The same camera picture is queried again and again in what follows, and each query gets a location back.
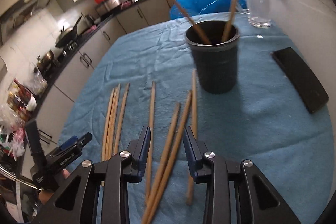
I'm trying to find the clear glass mug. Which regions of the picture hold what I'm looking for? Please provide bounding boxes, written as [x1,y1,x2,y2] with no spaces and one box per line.
[245,0,271,28]

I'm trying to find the person left hand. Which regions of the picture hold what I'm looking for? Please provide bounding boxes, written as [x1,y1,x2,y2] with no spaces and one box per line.
[38,169,70,205]

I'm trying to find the lower kitchen cabinets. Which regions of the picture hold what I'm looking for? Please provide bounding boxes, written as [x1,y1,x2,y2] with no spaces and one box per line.
[33,0,173,153]

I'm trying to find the range hood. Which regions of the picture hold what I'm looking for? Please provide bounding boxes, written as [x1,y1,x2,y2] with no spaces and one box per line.
[1,0,50,40]

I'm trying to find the blue towel table cover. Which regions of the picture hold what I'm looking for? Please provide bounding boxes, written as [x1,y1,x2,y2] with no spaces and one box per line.
[59,14,334,223]

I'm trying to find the wooden chopstick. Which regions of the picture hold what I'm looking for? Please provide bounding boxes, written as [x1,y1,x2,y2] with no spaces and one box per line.
[101,87,116,187]
[141,103,181,223]
[145,81,156,204]
[113,83,130,155]
[186,69,198,205]
[142,91,192,223]
[105,84,121,160]
[222,0,238,42]

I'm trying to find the silver rice cooker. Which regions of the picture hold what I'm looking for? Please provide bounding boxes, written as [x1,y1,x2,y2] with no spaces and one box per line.
[95,0,121,15]

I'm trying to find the metal pot with lid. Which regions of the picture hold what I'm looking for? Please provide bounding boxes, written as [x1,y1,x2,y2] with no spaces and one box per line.
[37,50,54,74]

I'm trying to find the black smartphone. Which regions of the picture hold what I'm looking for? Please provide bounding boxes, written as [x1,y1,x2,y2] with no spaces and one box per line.
[270,47,329,114]

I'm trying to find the black utensil holder cup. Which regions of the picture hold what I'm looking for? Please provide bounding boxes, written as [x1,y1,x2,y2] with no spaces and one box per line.
[185,20,240,94]

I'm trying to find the dark chopstick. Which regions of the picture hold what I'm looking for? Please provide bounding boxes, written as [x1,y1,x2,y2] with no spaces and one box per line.
[170,0,211,45]

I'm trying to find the black wok on stove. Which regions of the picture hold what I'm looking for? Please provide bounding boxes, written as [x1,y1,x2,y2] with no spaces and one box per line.
[55,16,82,48]

